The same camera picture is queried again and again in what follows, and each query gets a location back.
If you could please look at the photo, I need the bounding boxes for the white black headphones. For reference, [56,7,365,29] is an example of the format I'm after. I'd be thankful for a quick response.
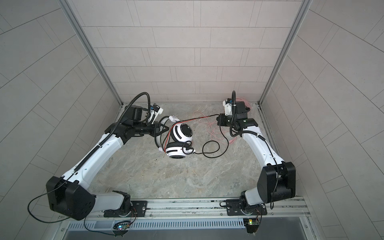
[155,116,196,159]

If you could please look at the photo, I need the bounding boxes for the pink headphones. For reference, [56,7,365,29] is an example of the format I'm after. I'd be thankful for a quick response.
[238,98,252,112]

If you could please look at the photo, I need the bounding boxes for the left circuit board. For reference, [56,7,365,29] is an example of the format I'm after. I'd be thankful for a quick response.
[113,221,131,231]

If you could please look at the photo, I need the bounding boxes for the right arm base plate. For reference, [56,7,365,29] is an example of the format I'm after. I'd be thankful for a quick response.
[220,199,268,216]

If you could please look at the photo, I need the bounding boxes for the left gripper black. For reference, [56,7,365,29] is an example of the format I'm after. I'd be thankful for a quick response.
[132,120,170,138]

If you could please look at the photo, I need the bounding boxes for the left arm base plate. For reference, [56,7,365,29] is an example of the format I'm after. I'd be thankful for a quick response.
[104,201,148,218]

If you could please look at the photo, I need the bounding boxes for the circuit board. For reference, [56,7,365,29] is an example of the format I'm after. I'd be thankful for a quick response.
[243,219,260,234]
[113,221,131,231]

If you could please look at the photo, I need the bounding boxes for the ventilation grille strip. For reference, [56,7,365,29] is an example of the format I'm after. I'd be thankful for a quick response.
[68,218,245,232]

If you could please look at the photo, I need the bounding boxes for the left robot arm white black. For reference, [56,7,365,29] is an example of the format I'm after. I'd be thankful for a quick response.
[46,119,169,220]

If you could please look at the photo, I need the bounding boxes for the right circuit board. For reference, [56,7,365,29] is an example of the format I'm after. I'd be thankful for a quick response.
[243,219,260,234]

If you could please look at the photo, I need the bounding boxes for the aluminium mounting rail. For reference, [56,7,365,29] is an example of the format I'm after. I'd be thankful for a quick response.
[58,196,310,221]

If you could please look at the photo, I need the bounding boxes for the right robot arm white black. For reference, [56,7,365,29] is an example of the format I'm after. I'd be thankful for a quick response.
[217,99,296,215]

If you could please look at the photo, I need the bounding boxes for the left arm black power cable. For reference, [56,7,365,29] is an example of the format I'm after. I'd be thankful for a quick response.
[27,91,151,236]

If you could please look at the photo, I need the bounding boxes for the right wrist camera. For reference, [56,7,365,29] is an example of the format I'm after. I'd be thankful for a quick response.
[223,91,237,116]

